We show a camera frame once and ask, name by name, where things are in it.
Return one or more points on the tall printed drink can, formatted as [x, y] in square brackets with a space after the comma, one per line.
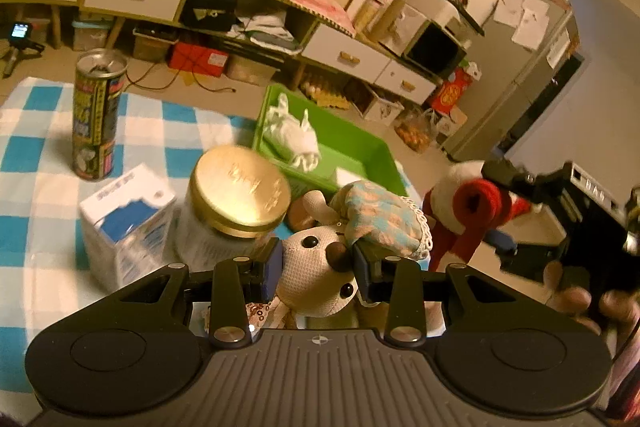
[94, 117]

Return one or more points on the red storage box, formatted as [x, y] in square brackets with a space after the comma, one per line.
[197, 58]

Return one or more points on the blue white checked tablecloth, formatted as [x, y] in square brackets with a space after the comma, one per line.
[30, 212]

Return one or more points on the person's right hand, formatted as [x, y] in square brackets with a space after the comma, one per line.
[570, 302]

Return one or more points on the red gift box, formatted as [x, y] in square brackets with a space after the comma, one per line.
[450, 93]

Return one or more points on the folded clothes pile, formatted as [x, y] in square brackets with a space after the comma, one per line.
[265, 29]

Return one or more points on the red and white plush toy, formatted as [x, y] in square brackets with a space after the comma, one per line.
[466, 207]

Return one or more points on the glass jar with gold lid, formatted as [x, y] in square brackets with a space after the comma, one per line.
[235, 189]

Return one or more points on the beige plush doll patterned hat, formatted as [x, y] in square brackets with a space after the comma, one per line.
[311, 269]

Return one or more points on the black microwave oven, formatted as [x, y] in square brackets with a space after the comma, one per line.
[434, 49]

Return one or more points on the green plastic tray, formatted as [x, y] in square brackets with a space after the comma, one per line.
[350, 142]

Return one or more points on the long low cabinet white drawers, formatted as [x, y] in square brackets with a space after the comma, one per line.
[350, 54]

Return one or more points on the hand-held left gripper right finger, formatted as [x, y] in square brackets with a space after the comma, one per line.
[361, 273]

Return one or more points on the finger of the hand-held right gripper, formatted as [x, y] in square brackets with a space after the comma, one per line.
[520, 257]
[515, 181]

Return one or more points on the bag of oranges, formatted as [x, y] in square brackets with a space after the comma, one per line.
[415, 132]

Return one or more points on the black bag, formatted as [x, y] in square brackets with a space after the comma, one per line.
[207, 7]

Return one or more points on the blue and white milk carton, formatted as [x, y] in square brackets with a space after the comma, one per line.
[125, 229]

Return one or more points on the white appliance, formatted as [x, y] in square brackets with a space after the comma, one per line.
[435, 7]

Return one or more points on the camera on small tripod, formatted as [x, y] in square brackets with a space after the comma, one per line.
[20, 38]

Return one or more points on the grey refrigerator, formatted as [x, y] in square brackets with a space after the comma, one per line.
[505, 72]

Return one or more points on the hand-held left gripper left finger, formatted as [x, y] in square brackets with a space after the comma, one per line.
[273, 268]

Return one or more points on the white plastic bag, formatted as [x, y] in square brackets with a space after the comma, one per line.
[292, 134]

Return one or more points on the tray of eggs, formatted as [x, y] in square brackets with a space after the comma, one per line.
[325, 93]

